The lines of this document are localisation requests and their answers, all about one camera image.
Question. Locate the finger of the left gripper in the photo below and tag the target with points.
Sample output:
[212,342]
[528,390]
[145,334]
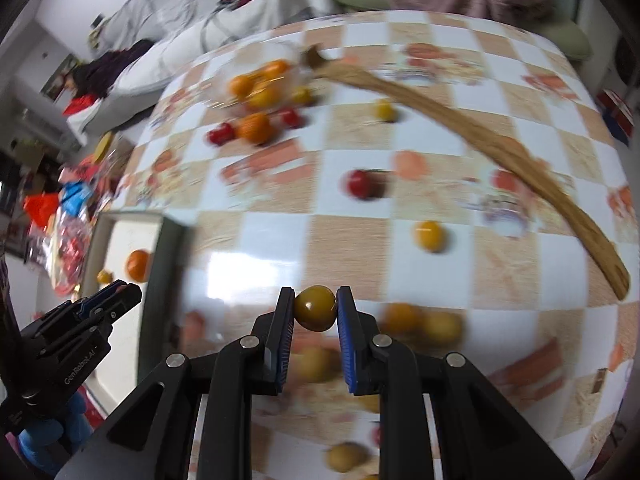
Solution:
[101,310]
[107,297]

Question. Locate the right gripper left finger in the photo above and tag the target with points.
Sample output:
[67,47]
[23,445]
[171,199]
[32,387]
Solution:
[150,434]

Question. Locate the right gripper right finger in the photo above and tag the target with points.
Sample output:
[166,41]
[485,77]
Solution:
[440,417]

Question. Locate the large orange mandarin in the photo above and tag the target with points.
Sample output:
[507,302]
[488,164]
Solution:
[136,266]

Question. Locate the blue gloved left hand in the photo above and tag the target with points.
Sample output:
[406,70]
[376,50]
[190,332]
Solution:
[47,445]

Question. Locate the pile of snack packets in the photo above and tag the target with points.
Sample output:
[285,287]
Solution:
[62,221]

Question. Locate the red cherry tomato pair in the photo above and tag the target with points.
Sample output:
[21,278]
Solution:
[221,134]

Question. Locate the small orange mandarin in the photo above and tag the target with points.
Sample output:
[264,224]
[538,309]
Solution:
[256,129]

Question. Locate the clear glass fruit bowl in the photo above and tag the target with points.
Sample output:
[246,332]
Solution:
[259,77]

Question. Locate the long wooden back scratcher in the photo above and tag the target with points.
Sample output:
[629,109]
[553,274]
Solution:
[495,146]

